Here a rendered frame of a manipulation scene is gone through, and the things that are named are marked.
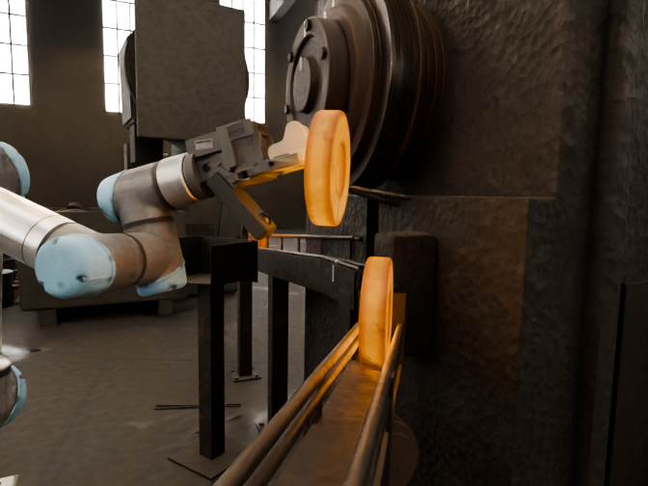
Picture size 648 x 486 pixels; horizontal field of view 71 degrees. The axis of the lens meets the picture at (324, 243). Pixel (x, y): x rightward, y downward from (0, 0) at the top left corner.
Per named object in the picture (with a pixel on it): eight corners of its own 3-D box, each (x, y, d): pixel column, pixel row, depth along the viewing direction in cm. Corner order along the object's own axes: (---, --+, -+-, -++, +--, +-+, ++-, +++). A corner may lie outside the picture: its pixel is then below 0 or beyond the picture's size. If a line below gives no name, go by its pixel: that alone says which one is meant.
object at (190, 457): (203, 428, 169) (201, 235, 161) (257, 450, 154) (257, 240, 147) (156, 454, 151) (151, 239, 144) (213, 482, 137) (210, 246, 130)
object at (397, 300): (403, 362, 71) (406, 293, 71) (403, 363, 70) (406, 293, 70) (356, 358, 73) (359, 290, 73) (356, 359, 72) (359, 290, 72)
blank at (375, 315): (388, 384, 66) (364, 382, 66) (393, 287, 73) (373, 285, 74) (383, 351, 53) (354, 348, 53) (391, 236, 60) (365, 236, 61)
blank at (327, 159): (353, 126, 70) (332, 126, 71) (335, 94, 55) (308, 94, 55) (346, 228, 70) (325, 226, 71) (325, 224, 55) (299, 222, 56)
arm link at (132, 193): (133, 229, 75) (121, 178, 75) (192, 213, 72) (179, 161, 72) (99, 230, 67) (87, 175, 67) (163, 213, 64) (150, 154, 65)
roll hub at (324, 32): (302, 153, 118) (304, 41, 115) (348, 143, 92) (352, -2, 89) (282, 152, 116) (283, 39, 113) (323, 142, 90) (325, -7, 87)
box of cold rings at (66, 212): (172, 290, 404) (170, 202, 396) (188, 312, 331) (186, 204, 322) (36, 301, 359) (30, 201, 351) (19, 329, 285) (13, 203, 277)
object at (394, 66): (324, 191, 132) (327, 22, 127) (416, 191, 88) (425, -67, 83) (303, 191, 129) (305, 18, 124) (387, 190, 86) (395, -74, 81)
